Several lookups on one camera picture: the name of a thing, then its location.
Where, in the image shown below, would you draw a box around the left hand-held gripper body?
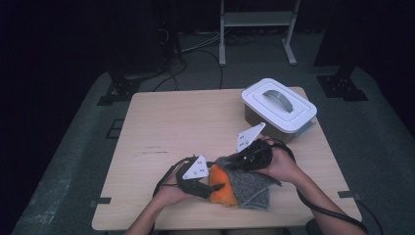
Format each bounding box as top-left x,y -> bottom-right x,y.
175,154 -> 214,200

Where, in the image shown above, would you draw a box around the thin black cable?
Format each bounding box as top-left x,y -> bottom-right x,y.
355,197 -> 386,235

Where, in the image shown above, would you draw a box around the person's right hand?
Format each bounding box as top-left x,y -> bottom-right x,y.
257,136 -> 307,184

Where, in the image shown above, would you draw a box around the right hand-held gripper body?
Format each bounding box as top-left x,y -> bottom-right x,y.
236,121 -> 273,170

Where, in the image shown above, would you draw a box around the white floor cables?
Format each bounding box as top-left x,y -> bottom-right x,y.
180,30 -> 223,54

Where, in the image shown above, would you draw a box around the white metal stand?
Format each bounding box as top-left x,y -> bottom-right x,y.
218,0 -> 301,68

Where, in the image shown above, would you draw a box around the black tape strip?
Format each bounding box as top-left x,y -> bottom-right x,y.
89,197 -> 113,209
337,190 -> 361,201

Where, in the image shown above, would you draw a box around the orange plush toy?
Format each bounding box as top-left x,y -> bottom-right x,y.
208,164 -> 239,208

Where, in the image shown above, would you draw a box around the black stand base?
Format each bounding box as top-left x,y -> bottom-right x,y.
97,70 -> 141,107
316,63 -> 370,102

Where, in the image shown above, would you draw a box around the left hand-held gripper cable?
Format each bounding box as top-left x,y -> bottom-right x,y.
152,156 -> 197,235

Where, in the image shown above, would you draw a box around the person's left hand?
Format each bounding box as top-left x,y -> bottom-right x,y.
156,165 -> 197,209

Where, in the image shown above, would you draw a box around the brown transparent storage box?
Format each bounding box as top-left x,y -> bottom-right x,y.
244,106 -> 316,145

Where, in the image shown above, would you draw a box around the black floor cable bundle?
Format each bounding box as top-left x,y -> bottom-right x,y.
224,32 -> 258,47

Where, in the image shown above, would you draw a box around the hand-held gripper cable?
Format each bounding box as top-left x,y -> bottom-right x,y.
270,138 -> 369,235
152,156 -> 197,235

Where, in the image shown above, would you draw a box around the black rounded object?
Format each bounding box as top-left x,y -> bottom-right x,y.
304,217 -> 324,235

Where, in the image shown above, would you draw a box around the right hand-held gripper cable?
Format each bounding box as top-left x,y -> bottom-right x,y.
270,138 -> 369,235

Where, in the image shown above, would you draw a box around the white lid with grey handle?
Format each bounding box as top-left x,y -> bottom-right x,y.
241,77 -> 318,135

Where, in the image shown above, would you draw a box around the grey fluffy cloth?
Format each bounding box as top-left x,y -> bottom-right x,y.
214,156 -> 283,211

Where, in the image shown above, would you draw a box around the black floor tape marking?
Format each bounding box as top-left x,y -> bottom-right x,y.
106,118 -> 125,140

